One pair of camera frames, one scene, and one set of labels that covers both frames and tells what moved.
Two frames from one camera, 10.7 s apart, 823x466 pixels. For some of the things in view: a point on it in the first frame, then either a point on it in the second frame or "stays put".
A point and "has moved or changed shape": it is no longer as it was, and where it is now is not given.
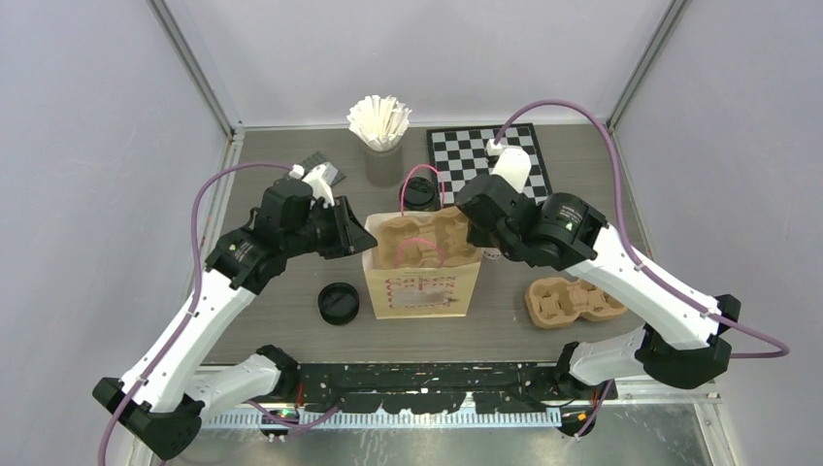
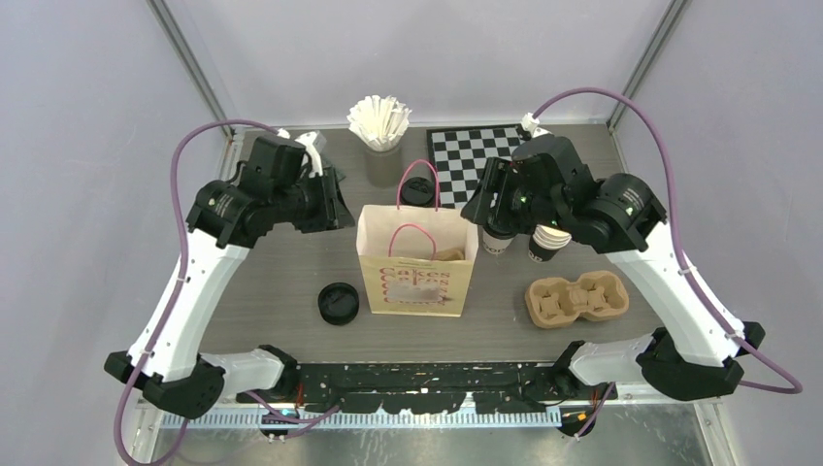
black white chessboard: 460,155 stays put
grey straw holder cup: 384,168 stays put
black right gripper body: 486,239 to 527,210
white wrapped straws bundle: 378,121 stays put
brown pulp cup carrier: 404,244 has moved or changed shape
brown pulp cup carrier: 558,302 stays put
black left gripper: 350,236 to 334,213
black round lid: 338,303 stays put
